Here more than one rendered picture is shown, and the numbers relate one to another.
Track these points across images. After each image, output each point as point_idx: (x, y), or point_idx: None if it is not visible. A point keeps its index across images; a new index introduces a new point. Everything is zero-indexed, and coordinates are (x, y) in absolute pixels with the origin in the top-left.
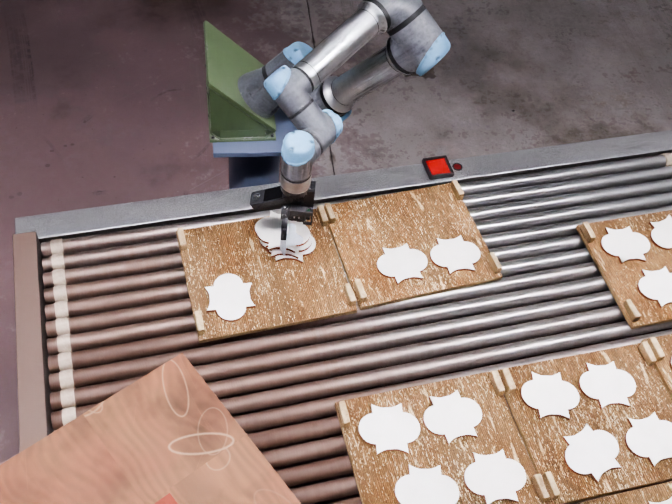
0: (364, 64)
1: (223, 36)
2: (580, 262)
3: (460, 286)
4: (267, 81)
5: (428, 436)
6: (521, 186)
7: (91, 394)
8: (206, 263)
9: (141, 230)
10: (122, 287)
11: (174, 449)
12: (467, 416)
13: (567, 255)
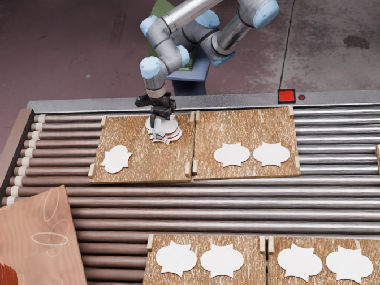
0: (230, 21)
1: (170, 5)
2: (370, 174)
3: (267, 176)
4: (140, 25)
5: (200, 270)
6: (346, 115)
7: None
8: (112, 138)
9: (87, 115)
10: (65, 145)
11: (34, 238)
12: (231, 263)
13: (359, 167)
